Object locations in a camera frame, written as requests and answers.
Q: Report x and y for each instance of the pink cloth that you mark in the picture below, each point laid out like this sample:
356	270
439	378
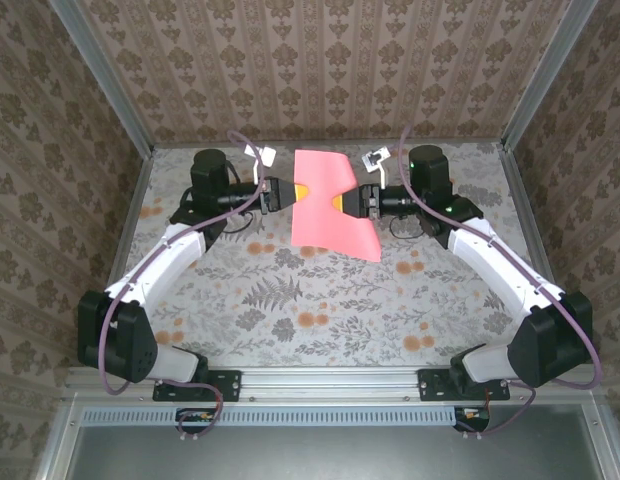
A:
320	225

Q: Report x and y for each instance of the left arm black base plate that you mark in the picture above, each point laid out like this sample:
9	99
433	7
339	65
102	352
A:
230	385

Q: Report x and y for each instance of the aluminium frame post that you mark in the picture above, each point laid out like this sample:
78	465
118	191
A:
100	75
550	75

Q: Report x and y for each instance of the grey metal panel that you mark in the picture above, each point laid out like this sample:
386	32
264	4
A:
330	455

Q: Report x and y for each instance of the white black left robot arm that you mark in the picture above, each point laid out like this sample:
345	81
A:
160	260

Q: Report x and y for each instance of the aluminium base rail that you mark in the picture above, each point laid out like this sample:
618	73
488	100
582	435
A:
330	382

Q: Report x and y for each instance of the aluminium side rail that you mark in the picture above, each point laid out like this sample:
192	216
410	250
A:
135	210
527	215

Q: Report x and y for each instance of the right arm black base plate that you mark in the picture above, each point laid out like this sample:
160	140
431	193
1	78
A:
430	385

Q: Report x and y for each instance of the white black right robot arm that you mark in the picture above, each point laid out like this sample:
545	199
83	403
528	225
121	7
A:
500	260

